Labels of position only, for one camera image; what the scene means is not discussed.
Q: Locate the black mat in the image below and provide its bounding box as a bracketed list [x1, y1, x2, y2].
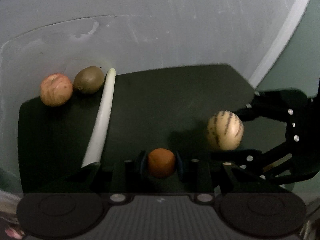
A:
[18, 64, 256, 195]

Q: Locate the orange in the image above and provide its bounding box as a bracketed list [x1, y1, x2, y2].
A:
[147, 148, 176, 179]

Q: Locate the white wall trim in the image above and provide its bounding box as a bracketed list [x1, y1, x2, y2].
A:
[249, 0, 313, 88]

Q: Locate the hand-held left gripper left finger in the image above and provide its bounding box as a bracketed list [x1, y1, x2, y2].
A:
[50, 151, 148, 203]

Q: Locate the brown kiwi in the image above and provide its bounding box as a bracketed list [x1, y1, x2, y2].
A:
[73, 66, 105, 94]

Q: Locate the striped pepino melon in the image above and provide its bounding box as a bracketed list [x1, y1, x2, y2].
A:
[207, 110, 244, 151]

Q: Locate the red apple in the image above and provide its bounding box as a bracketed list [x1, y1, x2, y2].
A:
[40, 73, 74, 107]

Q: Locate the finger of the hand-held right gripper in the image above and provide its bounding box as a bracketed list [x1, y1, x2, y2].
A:
[211, 142, 292, 173]
[233, 103, 266, 121]

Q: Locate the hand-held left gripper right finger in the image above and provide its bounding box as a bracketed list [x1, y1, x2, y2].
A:
[175, 151, 283, 203]

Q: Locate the white rod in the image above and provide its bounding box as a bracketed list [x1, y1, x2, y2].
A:
[81, 68, 116, 168]

